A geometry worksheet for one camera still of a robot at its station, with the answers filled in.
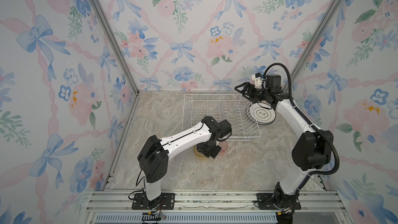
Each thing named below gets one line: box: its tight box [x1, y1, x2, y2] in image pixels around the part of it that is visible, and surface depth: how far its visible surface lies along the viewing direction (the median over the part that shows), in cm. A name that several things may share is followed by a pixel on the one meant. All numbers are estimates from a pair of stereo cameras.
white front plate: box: [247, 101, 277, 125], surface depth 103 cm
